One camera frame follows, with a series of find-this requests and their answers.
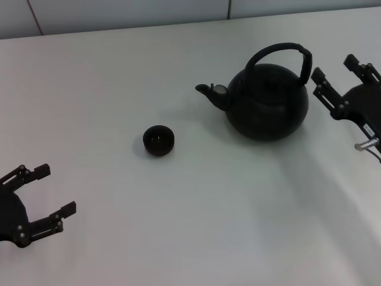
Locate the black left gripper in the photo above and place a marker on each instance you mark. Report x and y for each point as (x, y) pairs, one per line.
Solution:
(12, 214)

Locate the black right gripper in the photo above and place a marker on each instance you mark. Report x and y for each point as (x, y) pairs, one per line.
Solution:
(366, 104)

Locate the small dark teacup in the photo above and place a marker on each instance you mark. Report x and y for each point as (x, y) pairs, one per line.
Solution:
(158, 141)

